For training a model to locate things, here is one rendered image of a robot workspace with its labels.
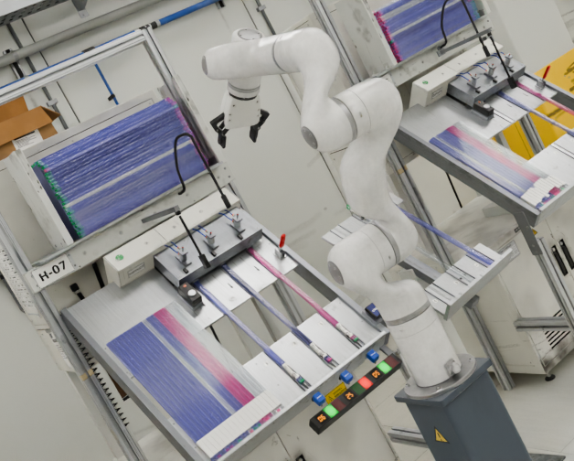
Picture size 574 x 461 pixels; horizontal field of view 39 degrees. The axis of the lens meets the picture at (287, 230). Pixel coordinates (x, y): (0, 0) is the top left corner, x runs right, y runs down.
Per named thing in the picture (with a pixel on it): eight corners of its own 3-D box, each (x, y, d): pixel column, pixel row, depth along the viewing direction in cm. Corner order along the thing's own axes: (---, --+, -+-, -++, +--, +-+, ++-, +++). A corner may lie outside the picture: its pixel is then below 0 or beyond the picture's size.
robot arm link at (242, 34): (232, 91, 204) (265, 87, 207) (237, 45, 195) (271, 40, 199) (219, 74, 209) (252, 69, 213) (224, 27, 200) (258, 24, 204)
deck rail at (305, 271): (387, 343, 250) (390, 330, 246) (383, 347, 249) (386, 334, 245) (238, 217, 285) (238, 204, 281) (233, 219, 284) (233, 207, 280)
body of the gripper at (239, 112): (255, 77, 214) (250, 112, 222) (219, 82, 210) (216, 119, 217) (267, 92, 210) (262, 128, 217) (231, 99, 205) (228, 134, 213)
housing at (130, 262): (240, 228, 283) (240, 198, 273) (122, 301, 259) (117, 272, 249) (226, 215, 287) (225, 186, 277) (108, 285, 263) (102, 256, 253)
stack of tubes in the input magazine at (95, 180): (212, 166, 273) (173, 93, 270) (80, 238, 249) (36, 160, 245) (196, 172, 284) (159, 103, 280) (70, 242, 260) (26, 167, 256)
